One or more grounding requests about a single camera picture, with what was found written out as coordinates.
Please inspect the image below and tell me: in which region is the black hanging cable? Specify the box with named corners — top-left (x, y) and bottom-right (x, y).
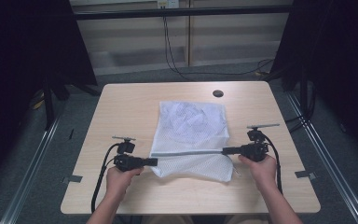
top-left (162, 15), bottom-right (275, 82)

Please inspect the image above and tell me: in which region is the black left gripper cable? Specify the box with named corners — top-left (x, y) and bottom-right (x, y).
top-left (90, 142), bottom-right (121, 215)

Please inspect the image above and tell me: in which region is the black horizontal bar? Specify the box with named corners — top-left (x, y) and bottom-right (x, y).
top-left (74, 5), bottom-right (294, 21)

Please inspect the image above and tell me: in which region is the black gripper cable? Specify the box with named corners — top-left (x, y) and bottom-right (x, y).
top-left (90, 142), bottom-right (121, 215)
top-left (261, 133), bottom-right (284, 195)

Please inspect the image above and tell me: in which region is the metal floor rail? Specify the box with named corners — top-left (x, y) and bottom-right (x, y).
top-left (0, 115), bottom-right (61, 224)
top-left (285, 91), bottom-right (358, 224)

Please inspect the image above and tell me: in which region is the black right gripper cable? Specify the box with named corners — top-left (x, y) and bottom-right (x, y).
top-left (261, 133), bottom-right (284, 195)

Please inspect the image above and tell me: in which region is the black curtain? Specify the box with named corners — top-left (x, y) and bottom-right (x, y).
top-left (269, 0), bottom-right (358, 164)
top-left (0, 0), bottom-right (99, 188)

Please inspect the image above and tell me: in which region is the black floor cable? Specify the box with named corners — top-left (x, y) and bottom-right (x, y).
top-left (283, 114), bottom-right (310, 134)

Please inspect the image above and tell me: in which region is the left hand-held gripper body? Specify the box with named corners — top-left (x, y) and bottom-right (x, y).
top-left (111, 135), bottom-right (145, 173)

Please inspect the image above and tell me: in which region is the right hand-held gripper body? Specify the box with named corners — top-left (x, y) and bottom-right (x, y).
top-left (240, 123), bottom-right (281, 162)

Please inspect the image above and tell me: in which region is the grey metal table bracket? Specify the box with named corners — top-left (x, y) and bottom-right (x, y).
top-left (61, 175), bottom-right (84, 185)
top-left (294, 170), bottom-right (318, 181)

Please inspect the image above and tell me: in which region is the person's right hand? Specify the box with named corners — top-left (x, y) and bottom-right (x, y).
top-left (238, 154), bottom-right (278, 189)

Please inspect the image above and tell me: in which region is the white mesh laundry bag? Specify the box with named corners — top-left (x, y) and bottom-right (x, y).
top-left (149, 100), bottom-right (235, 183)

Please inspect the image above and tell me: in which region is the person's left hand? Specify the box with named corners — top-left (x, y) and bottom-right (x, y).
top-left (105, 165), bottom-right (145, 196)

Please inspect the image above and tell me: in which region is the white wall socket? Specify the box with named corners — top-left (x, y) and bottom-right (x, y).
top-left (157, 0), bottom-right (181, 9)

